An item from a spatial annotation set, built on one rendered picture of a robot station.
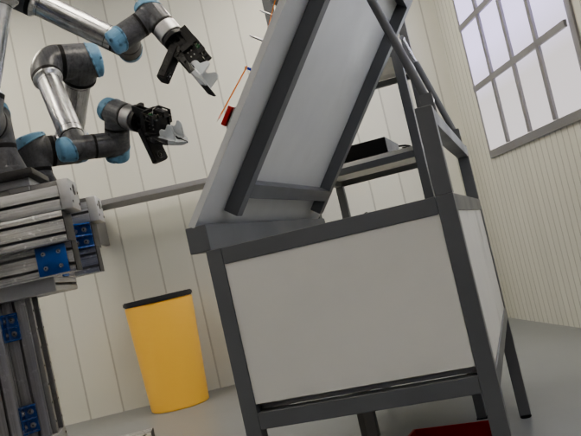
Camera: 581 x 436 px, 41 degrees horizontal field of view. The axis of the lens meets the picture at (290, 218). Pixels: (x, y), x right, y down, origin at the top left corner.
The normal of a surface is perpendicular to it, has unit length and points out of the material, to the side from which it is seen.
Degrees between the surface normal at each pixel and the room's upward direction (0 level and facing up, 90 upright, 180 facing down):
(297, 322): 90
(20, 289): 90
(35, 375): 90
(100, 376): 90
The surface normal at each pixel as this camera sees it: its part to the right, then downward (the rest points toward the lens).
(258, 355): -0.29, 0.01
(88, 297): 0.09, -0.07
